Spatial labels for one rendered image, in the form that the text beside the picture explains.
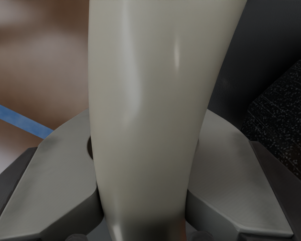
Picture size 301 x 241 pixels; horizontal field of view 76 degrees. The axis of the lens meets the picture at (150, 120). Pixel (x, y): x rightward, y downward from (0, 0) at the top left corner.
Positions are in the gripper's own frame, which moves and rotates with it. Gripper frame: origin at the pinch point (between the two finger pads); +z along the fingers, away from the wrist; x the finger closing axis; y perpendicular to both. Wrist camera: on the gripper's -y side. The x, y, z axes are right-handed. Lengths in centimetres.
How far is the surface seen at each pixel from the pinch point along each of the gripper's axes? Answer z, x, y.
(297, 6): 82, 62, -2
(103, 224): 30, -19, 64
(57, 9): 89, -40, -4
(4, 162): 86, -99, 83
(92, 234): 26, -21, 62
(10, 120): 87, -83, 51
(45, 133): 86, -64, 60
